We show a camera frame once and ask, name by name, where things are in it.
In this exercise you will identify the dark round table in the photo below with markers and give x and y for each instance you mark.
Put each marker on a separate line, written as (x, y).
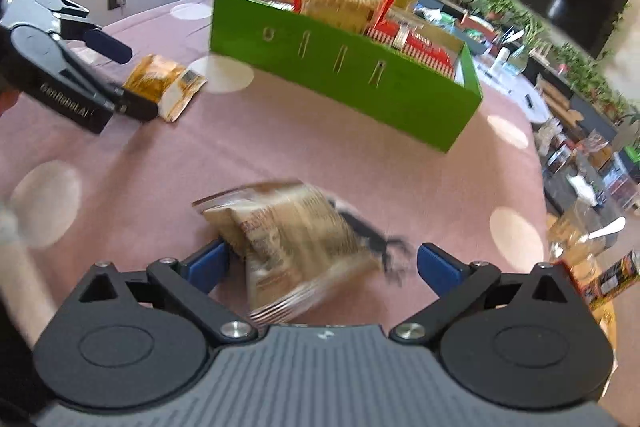
(575, 177)

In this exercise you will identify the dark drink can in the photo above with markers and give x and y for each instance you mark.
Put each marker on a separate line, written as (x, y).
(615, 279)

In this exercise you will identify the brown snack packet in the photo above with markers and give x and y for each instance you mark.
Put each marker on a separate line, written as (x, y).
(295, 237)

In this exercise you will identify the yellow can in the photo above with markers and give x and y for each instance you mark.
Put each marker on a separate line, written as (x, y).
(406, 1)

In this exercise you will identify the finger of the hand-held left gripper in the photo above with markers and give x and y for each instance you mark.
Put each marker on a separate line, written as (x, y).
(107, 46)
(132, 106)

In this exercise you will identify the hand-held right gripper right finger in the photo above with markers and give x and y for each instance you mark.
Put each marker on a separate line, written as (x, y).
(440, 269)

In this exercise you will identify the orange small snack packet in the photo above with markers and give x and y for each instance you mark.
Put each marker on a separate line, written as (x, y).
(160, 82)

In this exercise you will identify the glass jar with spoon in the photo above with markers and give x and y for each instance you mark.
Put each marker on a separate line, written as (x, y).
(580, 237)

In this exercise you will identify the green cardboard box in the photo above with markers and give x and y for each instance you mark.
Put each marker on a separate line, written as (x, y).
(325, 67)

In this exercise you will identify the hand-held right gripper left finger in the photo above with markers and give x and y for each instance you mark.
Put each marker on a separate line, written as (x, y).
(206, 268)

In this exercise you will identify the red striped snack packet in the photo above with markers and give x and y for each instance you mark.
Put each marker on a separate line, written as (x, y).
(420, 44)

